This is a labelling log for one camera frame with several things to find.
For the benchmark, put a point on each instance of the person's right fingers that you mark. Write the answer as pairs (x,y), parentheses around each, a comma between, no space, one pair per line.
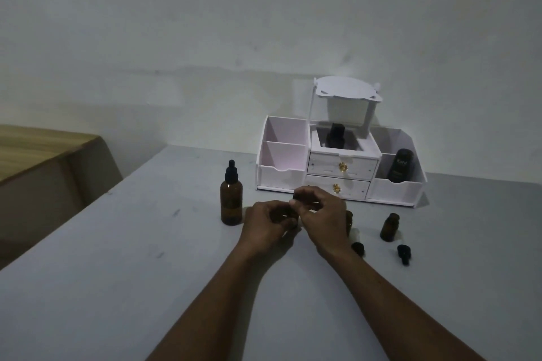
(315,200)

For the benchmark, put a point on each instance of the person's right forearm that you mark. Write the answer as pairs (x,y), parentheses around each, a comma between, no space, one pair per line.
(393,310)

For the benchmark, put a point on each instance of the small amber glass bottle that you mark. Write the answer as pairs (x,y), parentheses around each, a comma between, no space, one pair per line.
(284,219)
(390,227)
(349,223)

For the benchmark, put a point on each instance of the white drawer with gold knob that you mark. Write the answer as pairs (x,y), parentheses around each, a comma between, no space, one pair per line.
(355,189)
(326,165)

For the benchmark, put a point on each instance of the brown wooden table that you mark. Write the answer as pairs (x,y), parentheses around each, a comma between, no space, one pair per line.
(38,170)

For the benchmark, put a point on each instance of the person's left hand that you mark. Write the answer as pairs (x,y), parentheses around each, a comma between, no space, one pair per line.
(258,229)

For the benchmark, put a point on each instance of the person's right hand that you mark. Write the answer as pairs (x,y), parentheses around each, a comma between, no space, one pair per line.
(326,225)

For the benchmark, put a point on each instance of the white organizer mirror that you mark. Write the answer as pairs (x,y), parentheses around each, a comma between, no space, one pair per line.
(347,102)

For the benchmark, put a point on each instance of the large amber dropper bottle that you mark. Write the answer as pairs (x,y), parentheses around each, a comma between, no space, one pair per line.
(231,202)

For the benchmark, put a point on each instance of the black square bottle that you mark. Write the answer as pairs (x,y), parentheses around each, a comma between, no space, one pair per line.
(336,136)

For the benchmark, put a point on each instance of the person's left forearm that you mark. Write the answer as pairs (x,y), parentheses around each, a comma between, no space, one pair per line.
(220,305)

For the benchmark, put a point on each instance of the white cosmetic organizer box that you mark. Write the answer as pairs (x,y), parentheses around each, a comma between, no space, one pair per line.
(279,162)

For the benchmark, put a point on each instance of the black dropper cap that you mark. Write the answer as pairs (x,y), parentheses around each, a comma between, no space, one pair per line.
(404,254)
(358,249)

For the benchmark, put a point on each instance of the person's left fingers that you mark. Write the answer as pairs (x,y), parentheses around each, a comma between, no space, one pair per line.
(283,209)

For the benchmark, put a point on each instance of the black cosmetic tube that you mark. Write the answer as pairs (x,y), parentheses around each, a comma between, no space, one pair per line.
(400,166)

